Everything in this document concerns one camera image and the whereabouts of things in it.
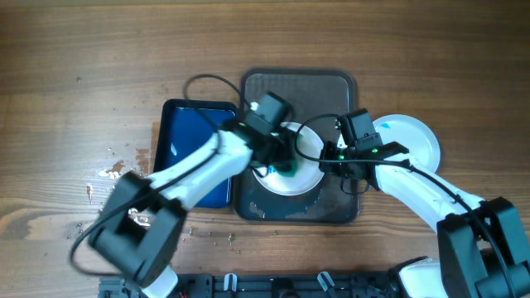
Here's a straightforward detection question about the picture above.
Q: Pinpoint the green sponge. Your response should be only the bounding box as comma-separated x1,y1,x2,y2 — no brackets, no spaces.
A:
269,159,298,177

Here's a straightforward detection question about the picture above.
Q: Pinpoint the white plate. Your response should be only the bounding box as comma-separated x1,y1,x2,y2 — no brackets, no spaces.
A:
373,114,441,173
253,122,324,196

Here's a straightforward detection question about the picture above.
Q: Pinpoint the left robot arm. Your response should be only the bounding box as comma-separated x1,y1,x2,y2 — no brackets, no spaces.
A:
88,119,295,297

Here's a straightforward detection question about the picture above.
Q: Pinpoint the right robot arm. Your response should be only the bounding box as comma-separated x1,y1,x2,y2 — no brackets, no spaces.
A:
320,142,529,297

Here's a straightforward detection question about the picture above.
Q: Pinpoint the grey serving tray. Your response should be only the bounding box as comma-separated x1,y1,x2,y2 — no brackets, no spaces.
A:
233,68,360,225

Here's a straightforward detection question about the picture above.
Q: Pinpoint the black tub of blue water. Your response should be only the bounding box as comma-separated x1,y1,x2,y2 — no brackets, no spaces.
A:
151,98,239,210

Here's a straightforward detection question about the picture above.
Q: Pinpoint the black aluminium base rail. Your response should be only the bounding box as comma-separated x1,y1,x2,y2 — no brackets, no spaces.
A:
98,271,469,298

